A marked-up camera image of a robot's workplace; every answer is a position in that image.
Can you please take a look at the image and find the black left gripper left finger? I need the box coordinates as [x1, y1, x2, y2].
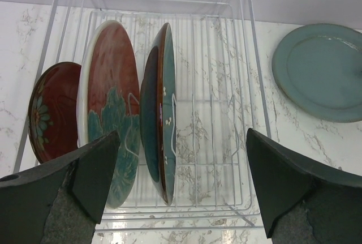
[1, 131, 120, 243]

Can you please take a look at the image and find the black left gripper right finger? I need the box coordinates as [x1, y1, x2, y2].
[246, 129, 361, 243]

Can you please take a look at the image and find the grey-green plate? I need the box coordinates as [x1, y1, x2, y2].
[271, 23, 361, 123]

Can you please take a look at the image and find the dark teal flowered plate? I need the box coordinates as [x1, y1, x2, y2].
[140, 23, 177, 206]

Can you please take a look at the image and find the small dark red plate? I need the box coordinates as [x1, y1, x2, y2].
[27, 62, 81, 164]

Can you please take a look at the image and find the red and teal plate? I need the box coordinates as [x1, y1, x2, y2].
[76, 20, 140, 209]

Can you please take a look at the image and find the white wire dish rack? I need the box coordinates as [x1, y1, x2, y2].
[13, 0, 273, 231]

